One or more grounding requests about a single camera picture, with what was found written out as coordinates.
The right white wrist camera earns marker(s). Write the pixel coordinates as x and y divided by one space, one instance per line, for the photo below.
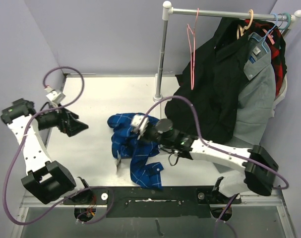
139 124

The black hanging shirt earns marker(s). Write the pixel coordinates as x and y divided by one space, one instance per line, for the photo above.
209 86

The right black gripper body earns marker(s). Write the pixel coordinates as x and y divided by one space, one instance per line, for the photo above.
151 134

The blue hanger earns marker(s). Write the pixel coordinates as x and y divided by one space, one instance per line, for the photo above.
266 34

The white hanging garment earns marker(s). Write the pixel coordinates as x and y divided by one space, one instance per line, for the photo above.
281 96

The metal clothes rack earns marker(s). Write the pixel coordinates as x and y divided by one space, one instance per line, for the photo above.
168 10

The red plaid hanging shirt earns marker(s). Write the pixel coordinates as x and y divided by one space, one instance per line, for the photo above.
279 64

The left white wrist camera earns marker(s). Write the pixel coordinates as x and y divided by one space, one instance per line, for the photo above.
55 97

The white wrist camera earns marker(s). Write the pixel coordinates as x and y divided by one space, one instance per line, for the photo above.
55 97
139 124

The pink wire hanger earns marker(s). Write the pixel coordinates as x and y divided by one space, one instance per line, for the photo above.
192 47

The grey hanging shirt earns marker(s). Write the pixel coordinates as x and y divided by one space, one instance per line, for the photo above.
256 99

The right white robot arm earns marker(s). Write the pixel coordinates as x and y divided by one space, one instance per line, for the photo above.
253 168

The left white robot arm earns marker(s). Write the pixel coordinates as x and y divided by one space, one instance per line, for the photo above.
46 179

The blue plaid shirt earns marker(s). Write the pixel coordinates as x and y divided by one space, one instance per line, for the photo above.
125 144

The teal hanger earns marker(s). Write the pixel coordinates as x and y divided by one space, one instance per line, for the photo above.
285 24

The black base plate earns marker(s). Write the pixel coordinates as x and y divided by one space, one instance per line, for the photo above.
136 202

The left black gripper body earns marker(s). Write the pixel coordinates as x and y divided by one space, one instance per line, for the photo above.
50 119

